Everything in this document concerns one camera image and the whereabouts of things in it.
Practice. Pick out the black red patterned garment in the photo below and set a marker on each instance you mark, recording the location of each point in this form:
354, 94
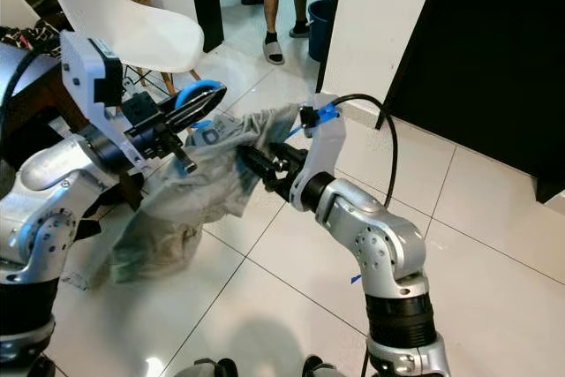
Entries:
35, 34

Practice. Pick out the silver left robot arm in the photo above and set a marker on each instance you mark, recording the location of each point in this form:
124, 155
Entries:
53, 227

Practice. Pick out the grey HELLO collar shirt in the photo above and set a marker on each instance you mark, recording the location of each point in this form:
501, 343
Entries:
194, 209

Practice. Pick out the blue plastic clothes hanger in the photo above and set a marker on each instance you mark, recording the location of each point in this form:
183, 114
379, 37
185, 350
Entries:
199, 84

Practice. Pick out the blue bucket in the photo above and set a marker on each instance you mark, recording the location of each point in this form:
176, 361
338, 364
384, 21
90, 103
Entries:
320, 31

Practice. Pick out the black cabinet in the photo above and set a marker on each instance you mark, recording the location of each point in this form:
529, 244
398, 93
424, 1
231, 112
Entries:
477, 50

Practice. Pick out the black robot foot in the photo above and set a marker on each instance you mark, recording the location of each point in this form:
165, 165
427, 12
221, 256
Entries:
212, 368
322, 368

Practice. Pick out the black door frame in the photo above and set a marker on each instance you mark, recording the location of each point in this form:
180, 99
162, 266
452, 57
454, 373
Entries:
205, 2

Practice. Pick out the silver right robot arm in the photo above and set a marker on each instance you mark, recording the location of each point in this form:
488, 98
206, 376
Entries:
384, 245

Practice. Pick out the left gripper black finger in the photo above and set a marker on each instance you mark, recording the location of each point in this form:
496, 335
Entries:
196, 98
187, 117

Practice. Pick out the person in black shorts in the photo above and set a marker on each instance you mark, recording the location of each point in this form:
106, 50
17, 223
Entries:
278, 2

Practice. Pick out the black robot left foot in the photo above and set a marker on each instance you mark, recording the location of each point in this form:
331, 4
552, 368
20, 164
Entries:
212, 368

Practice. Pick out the blue floor tape strip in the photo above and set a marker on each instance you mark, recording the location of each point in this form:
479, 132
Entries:
356, 279

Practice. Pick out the black robot right foot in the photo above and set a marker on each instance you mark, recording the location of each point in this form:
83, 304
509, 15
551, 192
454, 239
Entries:
322, 368

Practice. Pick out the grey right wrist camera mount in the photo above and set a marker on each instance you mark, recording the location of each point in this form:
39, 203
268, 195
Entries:
328, 152

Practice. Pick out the dark brown wooden table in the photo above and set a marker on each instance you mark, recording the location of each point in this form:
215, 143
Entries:
35, 103

